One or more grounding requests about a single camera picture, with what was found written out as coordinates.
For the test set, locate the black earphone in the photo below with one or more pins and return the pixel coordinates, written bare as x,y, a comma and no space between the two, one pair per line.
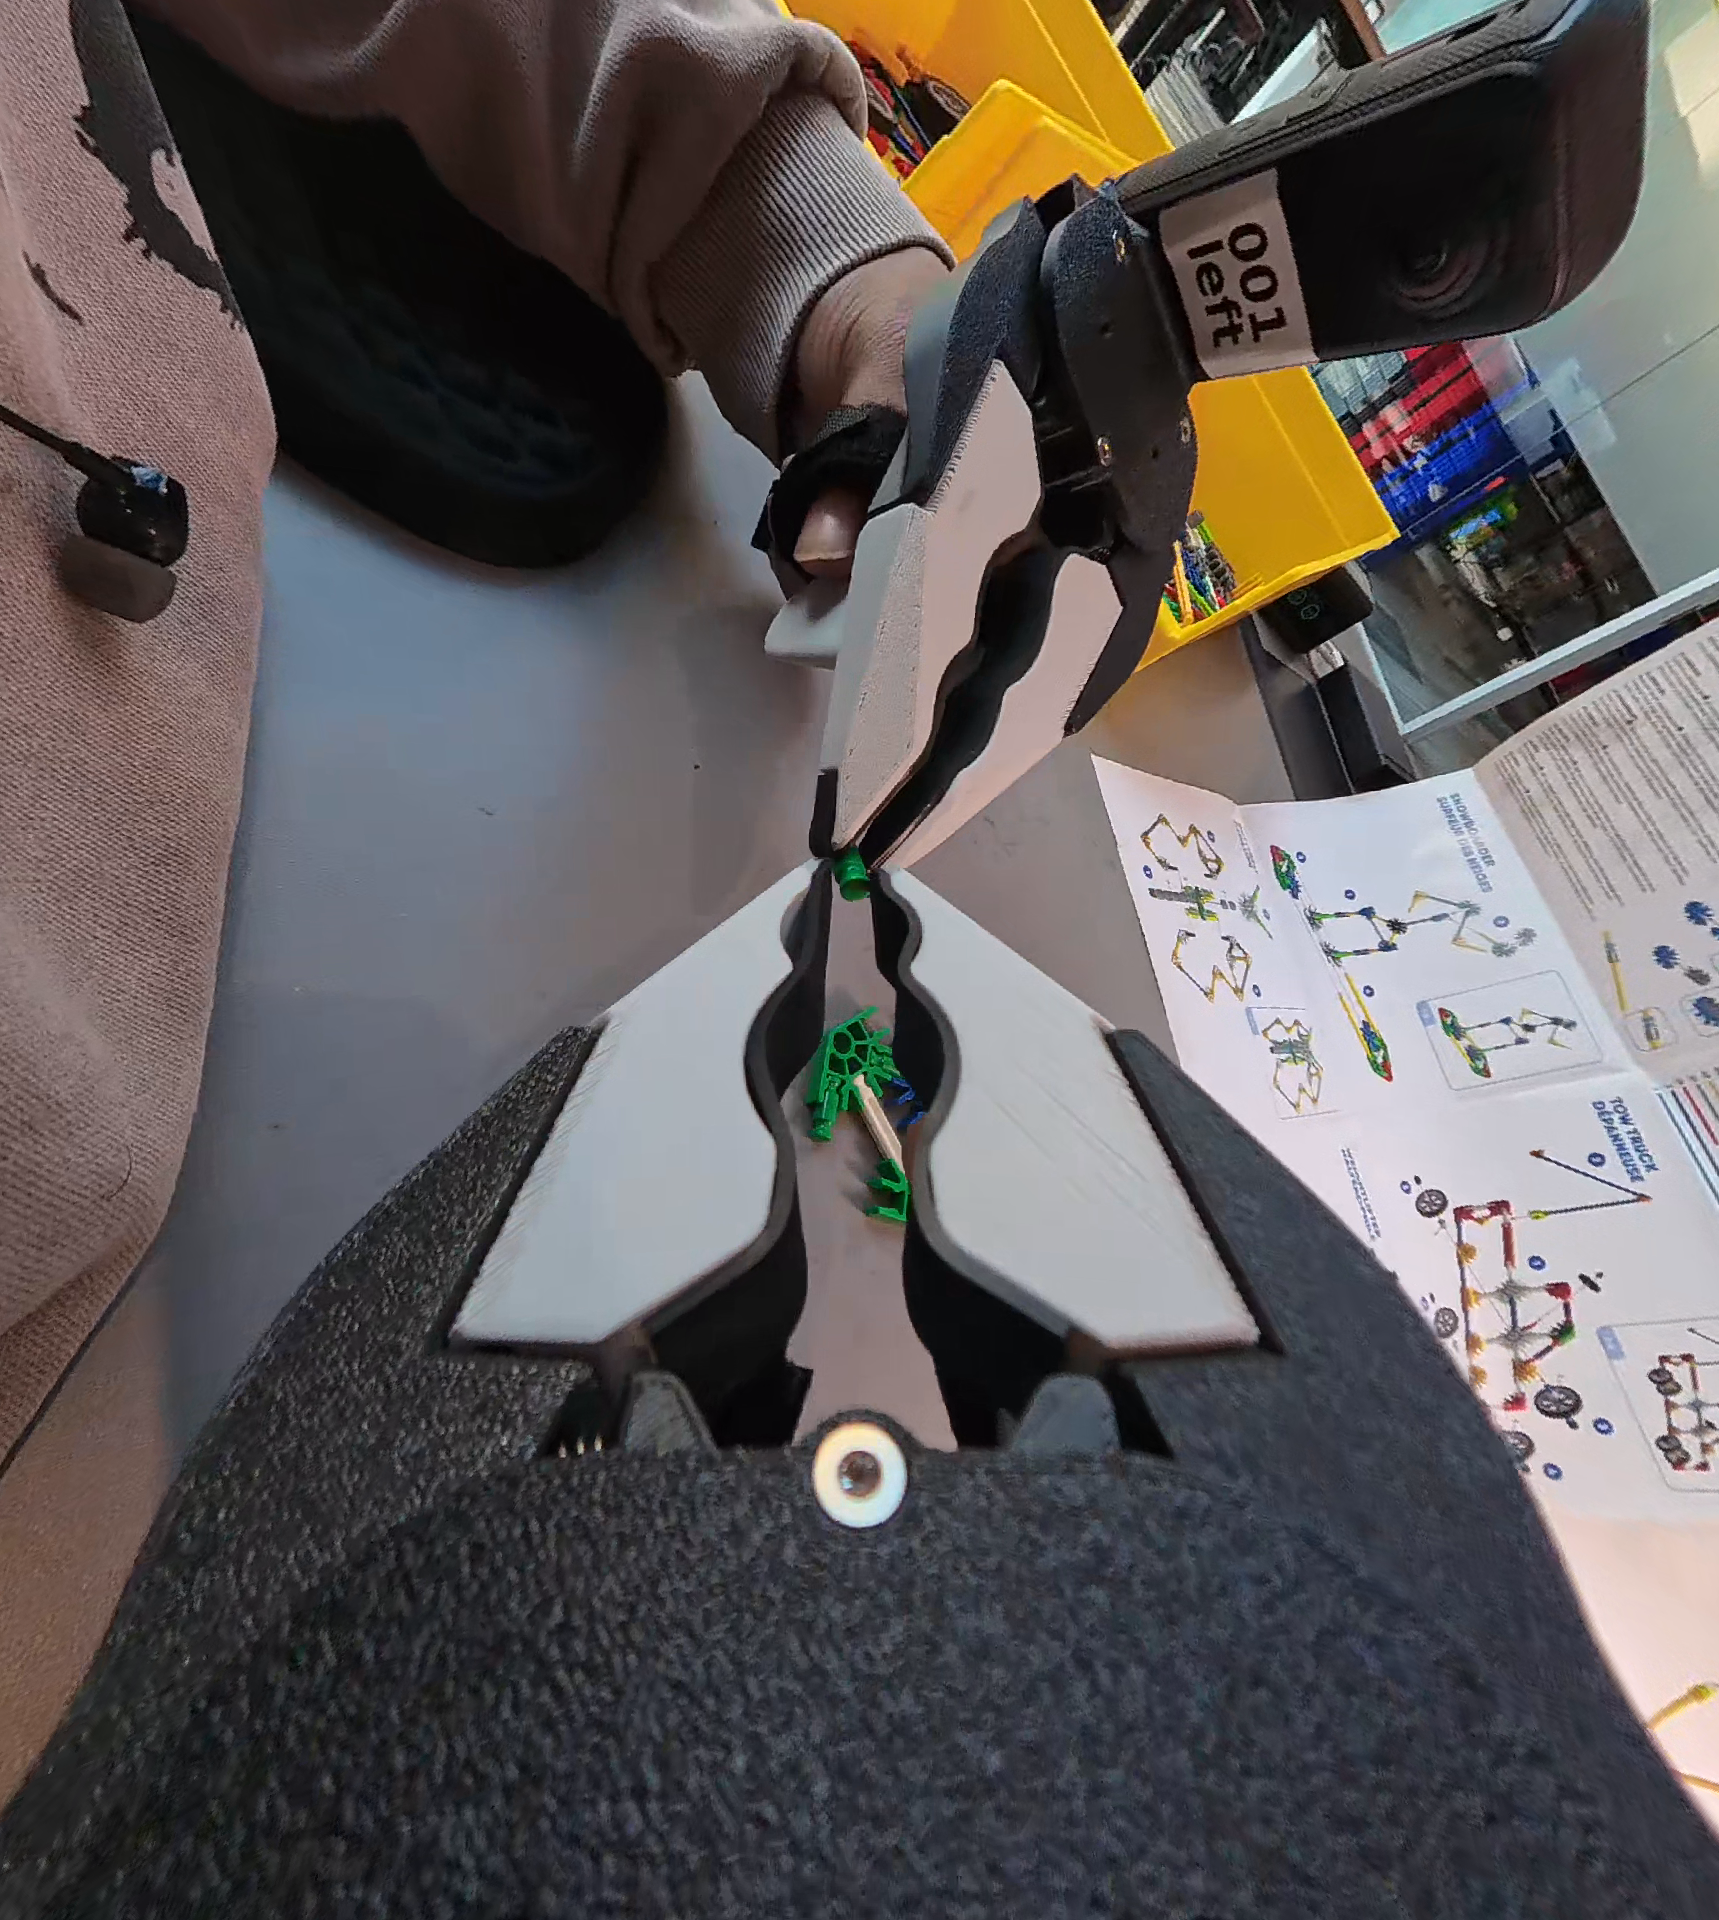
134,519

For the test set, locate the black device with display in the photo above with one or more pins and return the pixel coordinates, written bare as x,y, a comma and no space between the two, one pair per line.
1317,611

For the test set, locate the white instruction sheet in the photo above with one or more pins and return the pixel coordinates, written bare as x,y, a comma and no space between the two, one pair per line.
1475,975

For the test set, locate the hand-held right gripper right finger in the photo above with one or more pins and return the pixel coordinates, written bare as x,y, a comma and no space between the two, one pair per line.
1071,1183

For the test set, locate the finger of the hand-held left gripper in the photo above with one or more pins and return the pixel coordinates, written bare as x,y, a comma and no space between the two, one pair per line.
1062,660
934,571

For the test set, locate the person's left hand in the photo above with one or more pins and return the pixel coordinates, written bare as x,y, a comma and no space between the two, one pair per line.
860,343

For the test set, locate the pile of toy pieces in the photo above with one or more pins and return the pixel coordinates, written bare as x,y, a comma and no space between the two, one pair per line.
1192,577
897,107

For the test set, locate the short green toy rod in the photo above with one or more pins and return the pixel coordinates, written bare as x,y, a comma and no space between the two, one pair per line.
850,871

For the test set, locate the blue plastic crates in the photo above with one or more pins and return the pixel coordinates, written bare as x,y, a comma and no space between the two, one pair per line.
1458,486

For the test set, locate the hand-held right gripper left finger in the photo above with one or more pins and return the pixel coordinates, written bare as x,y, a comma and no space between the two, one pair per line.
634,1183

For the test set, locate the yellow plastic bin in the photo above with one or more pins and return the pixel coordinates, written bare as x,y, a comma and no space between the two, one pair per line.
1040,52
1279,466

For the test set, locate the white toy rod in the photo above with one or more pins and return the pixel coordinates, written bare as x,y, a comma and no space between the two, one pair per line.
883,1129

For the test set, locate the red plastic crates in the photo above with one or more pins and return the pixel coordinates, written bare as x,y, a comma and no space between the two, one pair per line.
1431,396

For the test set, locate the grey desk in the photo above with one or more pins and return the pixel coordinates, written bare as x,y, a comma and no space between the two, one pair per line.
501,900

